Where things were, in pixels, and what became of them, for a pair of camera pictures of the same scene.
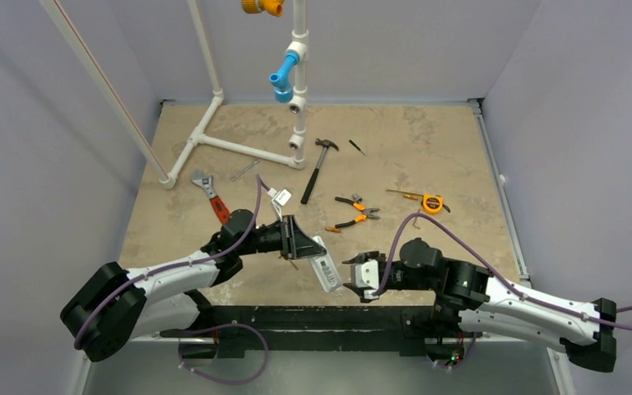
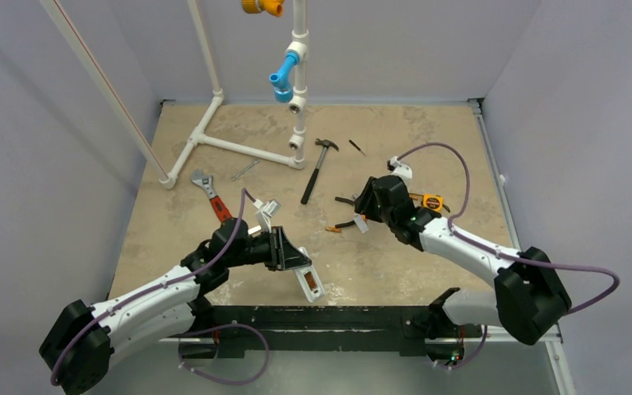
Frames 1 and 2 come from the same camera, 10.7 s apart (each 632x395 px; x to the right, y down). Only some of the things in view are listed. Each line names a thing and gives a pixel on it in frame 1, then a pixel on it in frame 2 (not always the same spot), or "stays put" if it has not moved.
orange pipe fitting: x=274 y=7 stays put
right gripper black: x=383 y=274 → x=369 y=201
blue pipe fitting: x=281 y=81 stays put
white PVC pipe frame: x=298 y=107 stays put
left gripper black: x=293 y=242 → x=281 y=254
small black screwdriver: x=350 y=141 stays put
